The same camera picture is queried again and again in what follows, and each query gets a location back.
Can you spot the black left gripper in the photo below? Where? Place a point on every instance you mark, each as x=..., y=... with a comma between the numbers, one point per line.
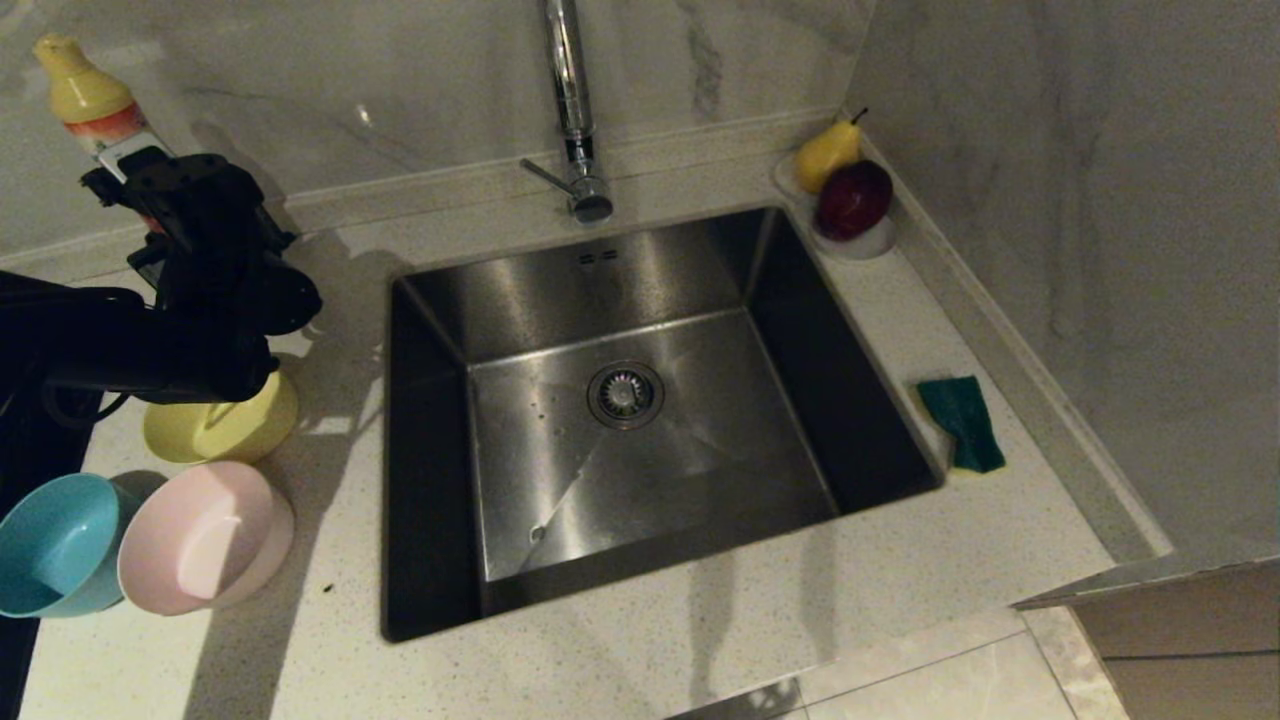
x=210, y=220

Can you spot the orange yellow detergent bottle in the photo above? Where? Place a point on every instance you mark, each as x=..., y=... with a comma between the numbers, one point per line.
x=85, y=90

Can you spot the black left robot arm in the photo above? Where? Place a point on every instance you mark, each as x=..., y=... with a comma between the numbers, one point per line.
x=120, y=340

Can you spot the stainless steel sink basin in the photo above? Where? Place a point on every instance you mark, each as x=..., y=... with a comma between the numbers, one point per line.
x=700, y=480

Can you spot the yellow green sponge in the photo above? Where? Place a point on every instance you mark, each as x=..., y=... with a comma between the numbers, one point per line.
x=962, y=420

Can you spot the yellow plastic bowl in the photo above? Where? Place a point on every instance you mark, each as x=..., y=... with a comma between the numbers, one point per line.
x=240, y=430

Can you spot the pink plastic bowl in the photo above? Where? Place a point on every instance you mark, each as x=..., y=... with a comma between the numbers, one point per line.
x=200, y=540

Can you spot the blue plastic bowl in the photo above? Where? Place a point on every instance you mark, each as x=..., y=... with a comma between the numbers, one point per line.
x=60, y=550

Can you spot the chrome faucet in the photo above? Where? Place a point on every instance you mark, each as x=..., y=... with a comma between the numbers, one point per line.
x=572, y=100

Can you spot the black glass cooktop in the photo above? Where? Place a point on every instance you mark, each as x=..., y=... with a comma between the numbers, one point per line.
x=15, y=670

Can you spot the round metal drain strainer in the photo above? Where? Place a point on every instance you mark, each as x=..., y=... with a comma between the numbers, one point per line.
x=626, y=395

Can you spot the yellow pear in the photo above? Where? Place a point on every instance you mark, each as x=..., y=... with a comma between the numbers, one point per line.
x=825, y=155

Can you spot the dark red apple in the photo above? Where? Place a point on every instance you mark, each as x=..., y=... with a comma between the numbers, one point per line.
x=855, y=200

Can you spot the small white fruit dish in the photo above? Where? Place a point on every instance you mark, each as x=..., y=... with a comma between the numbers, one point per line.
x=870, y=248

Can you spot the light wooden cabinet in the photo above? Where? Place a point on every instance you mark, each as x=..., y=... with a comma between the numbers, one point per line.
x=1190, y=640

